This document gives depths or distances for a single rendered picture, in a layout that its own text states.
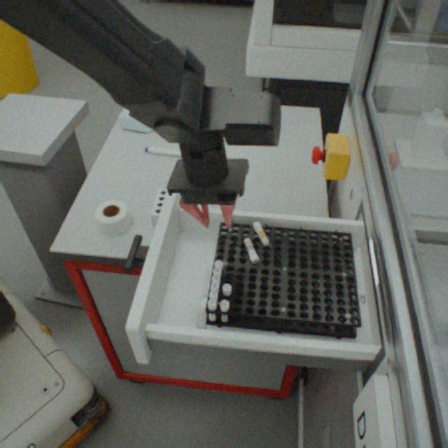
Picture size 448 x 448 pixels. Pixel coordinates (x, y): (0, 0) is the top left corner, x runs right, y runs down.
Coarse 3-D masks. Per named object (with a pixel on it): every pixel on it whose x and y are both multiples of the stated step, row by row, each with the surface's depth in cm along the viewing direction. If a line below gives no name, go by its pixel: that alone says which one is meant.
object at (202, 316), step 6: (210, 270) 71; (210, 276) 70; (204, 282) 70; (204, 288) 69; (204, 294) 68; (204, 300) 67; (204, 306) 66; (204, 312) 66; (198, 318) 65; (204, 318) 65; (198, 324) 64; (204, 324) 64
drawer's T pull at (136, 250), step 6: (138, 234) 68; (132, 240) 68; (138, 240) 67; (132, 246) 67; (138, 246) 67; (144, 246) 67; (132, 252) 66; (138, 252) 66; (144, 252) 66; (126, 258) 65; (132, 258) 65; (138, 258) 65; (144, 258) 65; (126, 264) 64; (132, 264) 64; (126, 270) 64; (132, 270) 64
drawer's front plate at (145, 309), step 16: (176, 208) 74; (160, 224) 68; (176, 224) 75; (160, 240) 65; (176, 240) 77; (160, 256) 65; (144, 272) 61; (160, 272) 66; (144, 288) 59; (160, 288) 66; (144, 304) 57; (160, 304) 67; (128, 320) 56; (144, 320) 58; (128, 336) 56; (144, 336) 59; (144, 352) 59
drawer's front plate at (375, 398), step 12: (372, 384) 50; (384, 384) 49; (360, 396) 55; (372, 396) 50; (384, 396) 48; (360, 408) 54; (372, 408) 49; (384, 408) 47; (372, 420) 49; (384, 420) 46; (360, 432) 53; (372, 432) 48; (384, 432) 46; (360, 444) 52; (372, 444) 48; (384, 444) 45
